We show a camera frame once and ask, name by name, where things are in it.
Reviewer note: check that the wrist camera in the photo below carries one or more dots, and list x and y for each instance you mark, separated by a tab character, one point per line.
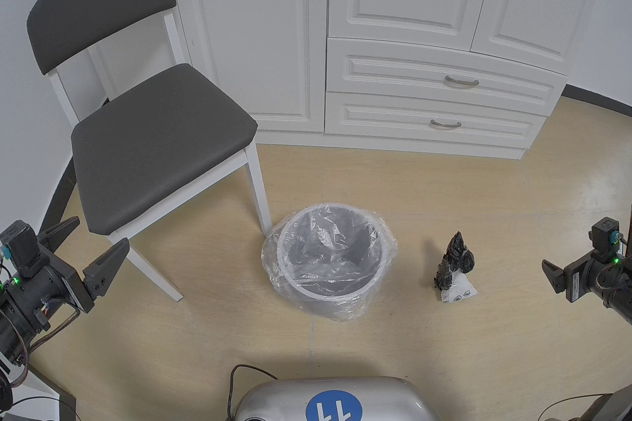
606	234
19	244

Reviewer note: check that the clear plastic bag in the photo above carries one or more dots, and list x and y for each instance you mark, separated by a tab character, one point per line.
271	271

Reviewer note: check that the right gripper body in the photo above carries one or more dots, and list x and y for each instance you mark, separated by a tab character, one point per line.
582	281

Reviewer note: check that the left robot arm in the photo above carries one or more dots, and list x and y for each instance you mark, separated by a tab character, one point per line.
10	335

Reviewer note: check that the white printed wrapper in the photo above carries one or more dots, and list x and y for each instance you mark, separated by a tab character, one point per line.
461	290

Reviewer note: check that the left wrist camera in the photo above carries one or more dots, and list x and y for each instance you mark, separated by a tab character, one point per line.
19	244

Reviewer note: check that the white chair grey cushions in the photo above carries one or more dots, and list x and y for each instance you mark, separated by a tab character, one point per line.
158	128

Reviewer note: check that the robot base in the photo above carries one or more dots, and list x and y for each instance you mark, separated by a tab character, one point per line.
385	399

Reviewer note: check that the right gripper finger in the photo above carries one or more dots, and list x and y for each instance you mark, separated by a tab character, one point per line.
555	278

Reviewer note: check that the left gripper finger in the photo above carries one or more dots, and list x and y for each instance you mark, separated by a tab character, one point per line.
57	236
103	271

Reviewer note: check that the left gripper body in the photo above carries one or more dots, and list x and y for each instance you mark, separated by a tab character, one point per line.
59	286

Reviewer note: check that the white trash bin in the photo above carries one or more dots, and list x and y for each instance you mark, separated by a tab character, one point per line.
326	298

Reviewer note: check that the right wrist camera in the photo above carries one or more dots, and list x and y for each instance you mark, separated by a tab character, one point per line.
606	234

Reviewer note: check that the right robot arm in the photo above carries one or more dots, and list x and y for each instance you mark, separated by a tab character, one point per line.
619	290

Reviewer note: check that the crumpled black plastic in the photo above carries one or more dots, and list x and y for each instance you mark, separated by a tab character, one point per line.
452	261

